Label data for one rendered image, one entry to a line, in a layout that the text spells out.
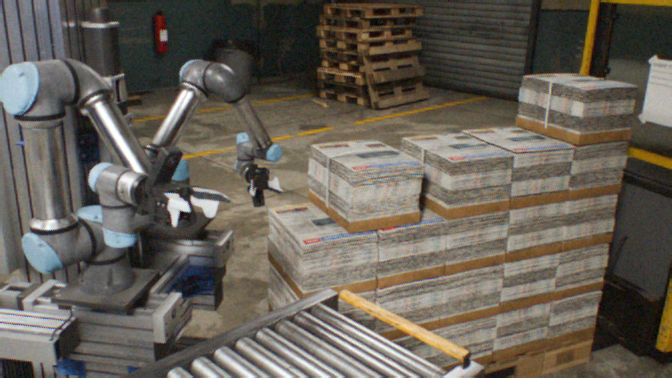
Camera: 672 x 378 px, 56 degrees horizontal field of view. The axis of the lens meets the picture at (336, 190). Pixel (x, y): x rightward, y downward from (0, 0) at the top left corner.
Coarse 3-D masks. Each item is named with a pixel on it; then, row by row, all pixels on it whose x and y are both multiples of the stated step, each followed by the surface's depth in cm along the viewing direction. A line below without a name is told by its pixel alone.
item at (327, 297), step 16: (288, 304) 176; (304, 304) 176; (336, 304) 184; (256, 320) 168; (272, 320) 168; (288, 320) 171; (224, 336) 160; (240, 336) 160; (192, 352) 153; (208, 352) 153; (144, 368) 146; (160, 368) 146
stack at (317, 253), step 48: (288, 240) 222; (336, 240) 213; (384, 240) 222; (432, 240) 232; (480, 240) 242; (528, 240) 252; (288, 288) 229; (384, 288) 230; (432, 288) 238; (480, 288) 248; (528, 288) 261; (480, 336) 257; (528, 336) 270
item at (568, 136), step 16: (528, 128) 272; (544, 128) 263; (576, 144) 248; (576, 192) 255; (592, 192) 259; (608, 192) 263; (576, 240) 264; (592, 240) 268; (608, 240) 273; (576, 288) 273; (592, 288) 278; (560, 336) 279; (576, 336) 284
